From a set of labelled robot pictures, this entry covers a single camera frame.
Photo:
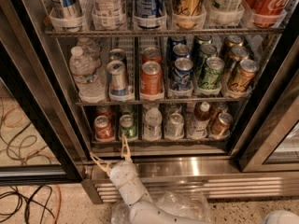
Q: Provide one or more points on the silver soda can bottom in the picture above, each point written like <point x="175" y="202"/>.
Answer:
<point x="174" y="126"/>

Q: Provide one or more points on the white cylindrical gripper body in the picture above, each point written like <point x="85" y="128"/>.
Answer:
<point x="123" y="174"/>

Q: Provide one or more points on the large water bottle middle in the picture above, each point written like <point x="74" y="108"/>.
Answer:
<point x="85" y="74"/>

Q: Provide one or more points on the red coca-cola bottle top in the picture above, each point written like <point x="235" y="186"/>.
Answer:
<point x="266" y="13"/>

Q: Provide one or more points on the steel fridge base grille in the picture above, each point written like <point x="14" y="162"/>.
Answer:
<point x="215" y="178"/>

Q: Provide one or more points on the glass fridge door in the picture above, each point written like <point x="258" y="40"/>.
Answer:
<point x="270" y="141"/>
<point x="35" y="72"/>

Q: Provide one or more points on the clear water bottle bottom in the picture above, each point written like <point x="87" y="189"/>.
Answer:
<point x="153" y="125"/>

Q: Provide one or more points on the blue soda can front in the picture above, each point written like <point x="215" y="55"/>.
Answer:
<point x="181" y="75"/>

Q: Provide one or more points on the green soda can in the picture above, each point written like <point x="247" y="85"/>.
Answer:
<point x="127" y="127"/>
<point x="211" y="73"/>

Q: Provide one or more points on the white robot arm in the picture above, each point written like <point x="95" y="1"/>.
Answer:
<point x="151" y="150"/>

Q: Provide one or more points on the right glass fridge door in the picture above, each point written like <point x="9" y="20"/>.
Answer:
<point x="270" y="141"/>

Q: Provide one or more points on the brown tea bottle bottom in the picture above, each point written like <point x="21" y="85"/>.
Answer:
<point x="196" y="128"/>

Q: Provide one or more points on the gold soda can front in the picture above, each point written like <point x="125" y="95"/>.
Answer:
<point x="243" y="73"/>

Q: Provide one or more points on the orange soda can front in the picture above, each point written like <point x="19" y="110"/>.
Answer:
<point x="151" y="78"/>

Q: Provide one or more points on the green soda can front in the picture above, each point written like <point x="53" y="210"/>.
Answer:
<point x="211" y="73"/>

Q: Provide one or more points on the orange soda can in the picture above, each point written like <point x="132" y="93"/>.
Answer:
<point x="151" y="54"/>
<point x="151" y="78"/>

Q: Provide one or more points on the gold tall can top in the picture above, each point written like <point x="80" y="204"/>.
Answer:
<point x="186" y="10"/>

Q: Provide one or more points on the red coke can front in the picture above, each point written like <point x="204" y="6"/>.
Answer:
<point x="103" y="128"/>

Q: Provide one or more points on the orange soda can behind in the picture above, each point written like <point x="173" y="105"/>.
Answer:
<point x="151" y="54"/>

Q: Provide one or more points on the blue white can top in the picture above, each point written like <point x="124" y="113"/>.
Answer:
<point x="148" y="13"/>

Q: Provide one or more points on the green soda can bottom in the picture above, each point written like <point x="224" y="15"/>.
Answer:
<point x="127" y="127"/>

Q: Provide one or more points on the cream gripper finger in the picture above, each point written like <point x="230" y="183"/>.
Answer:
<point x="125" y="149"/>
<point x="103" y="165"/>

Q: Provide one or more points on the clear plastic bag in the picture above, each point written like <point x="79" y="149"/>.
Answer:
<point x="170" y="208"/>

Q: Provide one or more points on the left glass fridge door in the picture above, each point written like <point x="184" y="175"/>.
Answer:
<point x="35" y="72"/>

